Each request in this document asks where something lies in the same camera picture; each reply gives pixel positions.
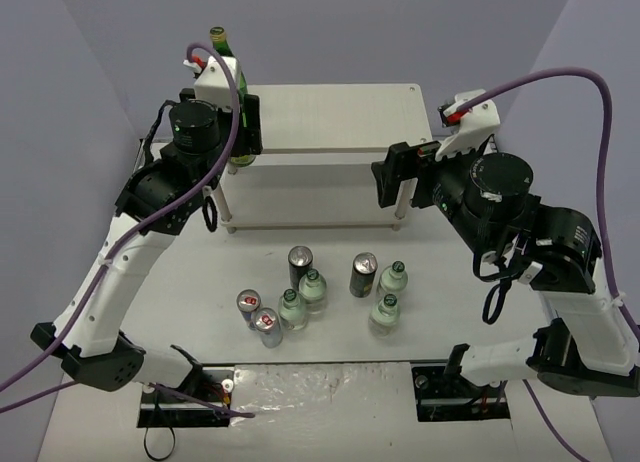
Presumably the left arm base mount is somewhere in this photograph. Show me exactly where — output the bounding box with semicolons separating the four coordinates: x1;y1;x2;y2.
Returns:
137;366;236;428

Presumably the left metal table rail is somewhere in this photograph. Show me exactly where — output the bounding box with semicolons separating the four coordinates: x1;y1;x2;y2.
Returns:
134;138;146;170

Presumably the white two-tier shelf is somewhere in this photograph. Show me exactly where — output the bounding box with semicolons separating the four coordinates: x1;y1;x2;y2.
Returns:
215;83;431;233

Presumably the black can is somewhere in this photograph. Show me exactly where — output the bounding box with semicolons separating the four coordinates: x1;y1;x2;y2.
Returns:
287;245;314;290
349;252;378;298

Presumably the black can left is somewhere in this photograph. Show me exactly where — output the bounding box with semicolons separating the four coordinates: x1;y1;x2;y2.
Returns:
287;245;314;290

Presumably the metal table rail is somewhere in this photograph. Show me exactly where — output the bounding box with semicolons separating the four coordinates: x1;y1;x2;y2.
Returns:
134;138;146;170
485;134;500;154

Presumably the right metal table rail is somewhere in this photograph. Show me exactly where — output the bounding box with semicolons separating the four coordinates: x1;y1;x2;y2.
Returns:
485;134;500;154

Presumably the green glass bottle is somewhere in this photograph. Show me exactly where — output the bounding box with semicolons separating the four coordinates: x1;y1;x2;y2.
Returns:
229;110;256;167
209;26;248;100

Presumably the clear bottle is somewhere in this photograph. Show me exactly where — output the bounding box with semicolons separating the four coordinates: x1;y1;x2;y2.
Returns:
298;269;327;315
377;261;408;298
278;289;308;331
369;293;400;337

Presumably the black can right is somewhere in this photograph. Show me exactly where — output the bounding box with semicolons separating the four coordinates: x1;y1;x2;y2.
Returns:
349;252;378;298

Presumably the silver red can rear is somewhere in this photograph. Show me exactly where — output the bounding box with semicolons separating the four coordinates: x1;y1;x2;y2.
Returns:
236;289;262;330

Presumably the silver red can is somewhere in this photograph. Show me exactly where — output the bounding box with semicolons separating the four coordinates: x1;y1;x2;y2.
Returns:
236;289;262;330
252;307;283;349

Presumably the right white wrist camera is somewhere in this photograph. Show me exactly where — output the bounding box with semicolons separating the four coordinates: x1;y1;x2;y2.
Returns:
435;89;501;162

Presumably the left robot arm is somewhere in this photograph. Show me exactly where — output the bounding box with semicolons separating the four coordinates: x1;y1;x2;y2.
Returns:
31;90;262;395

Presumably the green glass bottle front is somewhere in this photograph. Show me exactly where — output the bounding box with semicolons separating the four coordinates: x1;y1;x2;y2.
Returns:
229;110;256;167

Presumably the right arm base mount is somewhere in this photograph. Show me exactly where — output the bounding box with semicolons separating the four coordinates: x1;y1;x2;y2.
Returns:
411;362;510;423

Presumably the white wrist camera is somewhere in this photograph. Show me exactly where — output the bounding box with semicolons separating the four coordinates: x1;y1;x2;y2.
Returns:
435;89;501;162
183;56;241;112

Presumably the silver red can front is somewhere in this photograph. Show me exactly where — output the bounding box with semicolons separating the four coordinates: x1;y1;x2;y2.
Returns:
252;307;283;349

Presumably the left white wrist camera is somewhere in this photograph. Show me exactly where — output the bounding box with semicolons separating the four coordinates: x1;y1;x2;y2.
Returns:
183;56;241;112

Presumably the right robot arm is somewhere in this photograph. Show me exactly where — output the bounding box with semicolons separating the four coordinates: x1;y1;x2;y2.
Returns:
371;142;639;398

